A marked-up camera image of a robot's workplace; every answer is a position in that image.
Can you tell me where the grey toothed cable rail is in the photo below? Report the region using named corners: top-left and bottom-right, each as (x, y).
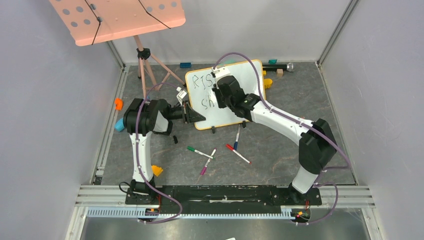
top-left (86, 206), bottom-right (295, 220)

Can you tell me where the black handheld microphone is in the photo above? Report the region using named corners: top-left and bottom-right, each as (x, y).
top-left (262, 62), bottom-right (294, 73)

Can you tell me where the orange wedge block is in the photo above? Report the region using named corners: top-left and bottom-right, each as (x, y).
top-left (151, 165), bottom-right (164, 177)

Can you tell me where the wooden cube block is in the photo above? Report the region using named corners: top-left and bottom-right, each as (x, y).
top-left (276, 68), bottom-right (284, 78)

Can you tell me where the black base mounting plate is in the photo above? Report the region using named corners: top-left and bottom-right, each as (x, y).
top-left (125, 185), bottom-right (322, 214)

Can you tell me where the yellow-framed whiteboard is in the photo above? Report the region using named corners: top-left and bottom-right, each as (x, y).
top-left (185, 59), bottom-right (266, 130)

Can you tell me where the dark blue brick block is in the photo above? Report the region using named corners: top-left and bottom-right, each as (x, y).
top-left (179, 62), bottom-right (192, 69)

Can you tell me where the pink music stand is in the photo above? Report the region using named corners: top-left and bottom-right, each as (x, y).
top-left (48, 0), bottom-right (186, 99)

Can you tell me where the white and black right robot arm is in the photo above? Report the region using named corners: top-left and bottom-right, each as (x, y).
top-left (212, 75), bottom-right (337, 204)

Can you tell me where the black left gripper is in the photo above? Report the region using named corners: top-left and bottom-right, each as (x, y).
top-left (166, 101), bottom-right (206, 124)

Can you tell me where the red-capped marker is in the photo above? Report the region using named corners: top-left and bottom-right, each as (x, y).
top-left (225, 144), bottom-right (252, 165)

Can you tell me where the blue-capped marker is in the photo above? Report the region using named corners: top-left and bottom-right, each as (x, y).
top-left (233, 124), bottom-right (242, 150)

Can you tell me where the teal triangle block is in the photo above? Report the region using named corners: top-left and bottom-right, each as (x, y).
top-left (268, 59), bottom-right (278, 65)

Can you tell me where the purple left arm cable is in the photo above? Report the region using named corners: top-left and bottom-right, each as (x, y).
top-left (134, 82), bottom-right (184, 225)

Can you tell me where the blue toy microphone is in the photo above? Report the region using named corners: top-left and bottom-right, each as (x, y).
top-left (114, 118), bottom-right (125, 132)

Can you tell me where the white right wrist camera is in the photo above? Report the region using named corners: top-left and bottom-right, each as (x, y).
top-left (211, 66), bottom-right (231, 81)

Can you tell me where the yellow round block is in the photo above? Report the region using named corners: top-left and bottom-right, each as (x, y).
top-left (263, 78), bottom-right (273, 89)

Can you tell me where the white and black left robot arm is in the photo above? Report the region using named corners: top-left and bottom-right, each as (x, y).
top-left (123, 98), bottom-right (206, 204)

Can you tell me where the magenta-capped marker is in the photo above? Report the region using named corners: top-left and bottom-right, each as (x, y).
top-left (200, 148), bottom-right (217, 176)

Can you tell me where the green-capped marker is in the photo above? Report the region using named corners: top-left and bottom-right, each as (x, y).
top-left (187, 146), bottom-right (214, 159)

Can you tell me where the small orange clip toy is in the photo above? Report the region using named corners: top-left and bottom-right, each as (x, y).
top-left (114, 98), bottom-right (124, 111)

